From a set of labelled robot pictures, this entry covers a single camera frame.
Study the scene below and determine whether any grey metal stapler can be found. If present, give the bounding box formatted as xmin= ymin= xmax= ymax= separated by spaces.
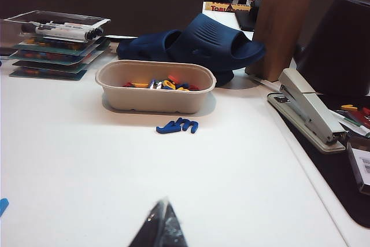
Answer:
xmin=267 ymin=68 xmax=348 ymax=153

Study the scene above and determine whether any black desk mat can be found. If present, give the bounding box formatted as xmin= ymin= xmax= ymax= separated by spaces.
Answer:
xmin=267 ymin=93 xmax=370 ymax=229

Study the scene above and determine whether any beige pulp bowl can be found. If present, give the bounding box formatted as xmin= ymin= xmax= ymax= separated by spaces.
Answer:
xmin=95 ymin=60 xmax=217 ymax=114

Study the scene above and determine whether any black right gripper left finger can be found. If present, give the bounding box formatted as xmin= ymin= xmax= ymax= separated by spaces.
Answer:
xmin=128 ymin=197 xmax=167 ymax=247

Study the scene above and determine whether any brown wooden block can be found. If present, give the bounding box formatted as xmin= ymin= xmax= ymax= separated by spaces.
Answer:
xmin=245 ymin=0 xmax=320 ymax=83

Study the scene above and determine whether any teal magnet letter card pack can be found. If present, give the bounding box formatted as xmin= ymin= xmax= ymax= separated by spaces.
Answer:
xmin=9 ymin=67 xmax=89 ymax=82
xmin=11 ymin=49 xmax=106 ymax=65
xmin=12 ymin=59 xmax=98 ymax=73
xmin=13 ymin=36 xmax=111 ymax=57

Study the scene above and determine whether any blue hooked letter magnet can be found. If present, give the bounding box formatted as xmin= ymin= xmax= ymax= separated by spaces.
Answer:
xmin=156 ymin=119 xmax=182 ymax=135

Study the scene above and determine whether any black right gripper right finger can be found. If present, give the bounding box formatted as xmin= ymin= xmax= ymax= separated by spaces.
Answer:
xmin=165 ymin=197 xmax=188 ymax=247

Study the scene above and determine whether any navy blue foam slipper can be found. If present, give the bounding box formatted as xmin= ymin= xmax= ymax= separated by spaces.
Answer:
xmin=116 ymin=29 xmax=183 ymax=63
xmin=166 ymin=13 xmax=267 ymax=87

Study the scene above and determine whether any box with barcode label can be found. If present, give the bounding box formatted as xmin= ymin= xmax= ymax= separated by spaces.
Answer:
xmin=346 ymin=136 xmax=370 ymax=197

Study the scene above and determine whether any yellow Toblerone box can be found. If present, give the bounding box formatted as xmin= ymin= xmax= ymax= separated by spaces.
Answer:
xmin=205 ymin=1 xmax=251 ymax=13

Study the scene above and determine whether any black plastic container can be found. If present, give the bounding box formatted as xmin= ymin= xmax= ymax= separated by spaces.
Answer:
xmin=297 ymin=0 xmax=370 ymax=98

